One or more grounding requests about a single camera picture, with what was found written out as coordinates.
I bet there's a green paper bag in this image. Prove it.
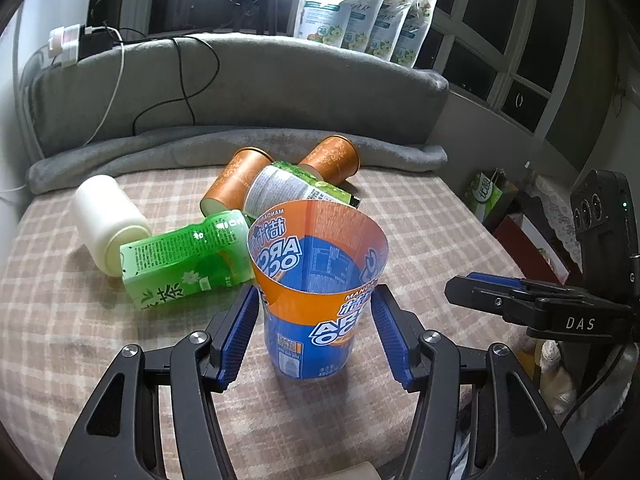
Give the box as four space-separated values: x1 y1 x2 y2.
463 169 519 224

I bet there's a white power strip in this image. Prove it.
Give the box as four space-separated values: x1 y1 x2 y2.
47 24 82 67

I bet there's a green tea bottle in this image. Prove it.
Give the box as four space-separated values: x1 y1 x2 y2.
119 210 257 312

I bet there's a pale yellow object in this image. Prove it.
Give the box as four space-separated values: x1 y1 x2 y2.
517 337 577 414

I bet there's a white cable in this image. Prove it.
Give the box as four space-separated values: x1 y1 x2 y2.
0 24 126 206

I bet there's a red box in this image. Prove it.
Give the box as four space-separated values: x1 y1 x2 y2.
494 214 572 287

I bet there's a grey headboard cushion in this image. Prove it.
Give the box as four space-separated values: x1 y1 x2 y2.
26 34 450 196

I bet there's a white floral refill pouch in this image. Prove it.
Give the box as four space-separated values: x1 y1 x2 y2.
391 0 437 69
366 0 417 59
293 0 369 44
345 0 392 52

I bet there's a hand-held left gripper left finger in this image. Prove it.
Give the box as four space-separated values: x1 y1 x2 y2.
52 284 260 480

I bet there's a cream rounded object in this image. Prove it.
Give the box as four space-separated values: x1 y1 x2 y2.
320 461 382 480

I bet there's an orange patterned canister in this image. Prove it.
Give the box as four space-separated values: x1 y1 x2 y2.
298 134 360 187
200 147 274 217

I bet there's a beige plaid bedsheet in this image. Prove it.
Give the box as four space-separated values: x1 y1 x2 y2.
0 159 553 480

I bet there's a black power adapter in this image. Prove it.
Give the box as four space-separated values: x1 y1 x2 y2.
79 26 117 58

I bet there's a white plastic jar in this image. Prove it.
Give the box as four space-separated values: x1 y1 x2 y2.
71 175 152 277

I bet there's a white lace cloth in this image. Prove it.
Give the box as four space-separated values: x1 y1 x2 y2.
531 172 585 272

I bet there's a green and white bottle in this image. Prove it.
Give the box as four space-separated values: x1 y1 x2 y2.
243 160 362 222

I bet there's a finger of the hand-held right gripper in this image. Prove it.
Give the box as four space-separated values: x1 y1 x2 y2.
465 271 571 295
445 276 540 325

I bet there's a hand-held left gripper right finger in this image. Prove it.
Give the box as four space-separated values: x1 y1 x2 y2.
371 284 568 480

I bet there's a black cable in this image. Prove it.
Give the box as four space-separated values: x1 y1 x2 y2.
117 35 221 136

